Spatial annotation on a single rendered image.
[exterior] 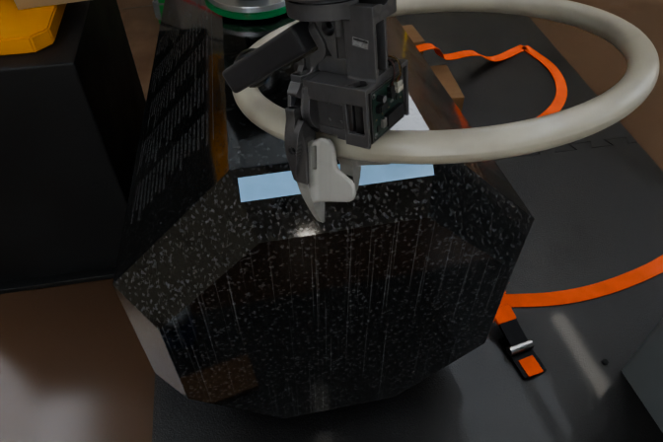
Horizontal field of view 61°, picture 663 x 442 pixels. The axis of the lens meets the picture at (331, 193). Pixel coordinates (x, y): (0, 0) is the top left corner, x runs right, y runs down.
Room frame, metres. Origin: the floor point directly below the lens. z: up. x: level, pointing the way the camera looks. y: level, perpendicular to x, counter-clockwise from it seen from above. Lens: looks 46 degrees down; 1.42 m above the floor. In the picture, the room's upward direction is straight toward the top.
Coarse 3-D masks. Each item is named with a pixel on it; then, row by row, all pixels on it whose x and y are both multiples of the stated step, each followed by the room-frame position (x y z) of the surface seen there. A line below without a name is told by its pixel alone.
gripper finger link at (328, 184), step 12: (312, 144) 0.38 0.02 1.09; (324, 144) 0.38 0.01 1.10; (312, 156) 0.37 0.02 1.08; (324, 156) 0.37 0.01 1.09; (312, 168) 0.37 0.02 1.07; (324, 168) 0.37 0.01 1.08; (336, 168) 0.36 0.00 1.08; (312, 180) 0.37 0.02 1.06; (324, 180) 0.36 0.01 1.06; (336, 180) 0.36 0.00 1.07; (348, 180) 0.35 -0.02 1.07; (312, 192) 0.36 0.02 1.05; (324, 192) 0.36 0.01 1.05; (336, 192) 0.35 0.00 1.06; (348, 192) 0.35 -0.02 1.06; (312, 204) 0.36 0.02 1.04; (324, 204) 0.37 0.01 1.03; (324, 216) 0.36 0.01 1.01
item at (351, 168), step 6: (342, 162) 0.42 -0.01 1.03; (348, 162) 0.42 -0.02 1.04; (354, 162) 0.42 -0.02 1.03; (360, 162) 0.42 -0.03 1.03; (366, 162) 0.42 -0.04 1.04; (372, 162) 0.41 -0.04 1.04; (342, 168) 0.42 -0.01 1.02; (348, 168) 0.42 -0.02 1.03; (354, 168) 0.42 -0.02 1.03; (360, 168) 0.43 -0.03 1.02; (348, 174) 0.42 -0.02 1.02; (354, 174) 0.42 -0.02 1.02; (354, 180) 0.41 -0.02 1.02
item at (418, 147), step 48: (432, 0) 0.81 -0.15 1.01; (480, 0) 0.79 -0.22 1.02; (528, 0) 0.75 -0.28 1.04; (624, 48) 0.56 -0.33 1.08; (240, 96) 0.50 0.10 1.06; (624, 96) 0.42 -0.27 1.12; (336, 144) 0.39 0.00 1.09; (384, 144) 0.37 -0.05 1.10; (432, 144) 0.37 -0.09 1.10; (480, 144) 0.36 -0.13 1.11; (528, 144) 0.36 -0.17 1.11
